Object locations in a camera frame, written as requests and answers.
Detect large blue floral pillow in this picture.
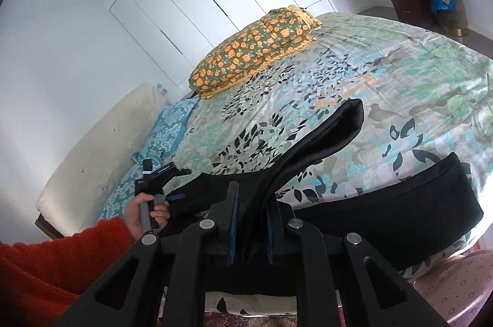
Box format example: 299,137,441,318
103,154,157,225

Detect orange pumpkin print pillow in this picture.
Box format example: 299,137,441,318
189,5,323,99

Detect patterned red rug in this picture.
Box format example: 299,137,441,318
204,312,301,327

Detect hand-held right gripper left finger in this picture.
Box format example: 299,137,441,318
58,182,240,327

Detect floral leaf print duvet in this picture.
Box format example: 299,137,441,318
98,11,493,316

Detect grey laundry basket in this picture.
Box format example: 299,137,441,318
435,0,469,37

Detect small blue floral pillow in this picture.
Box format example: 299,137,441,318
148,96,201,158

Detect person's left hand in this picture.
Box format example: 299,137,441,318
124,193,170,240

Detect black pants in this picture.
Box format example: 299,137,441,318
164,99,484,293

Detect person's left forearm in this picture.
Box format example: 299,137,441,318
0,216,136,327

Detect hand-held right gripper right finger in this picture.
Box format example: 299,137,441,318
267,203,449,327

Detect pink dotted cloth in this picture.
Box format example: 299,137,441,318
416,248,493,327

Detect cream padded headboard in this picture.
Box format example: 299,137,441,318
35,84,170,237

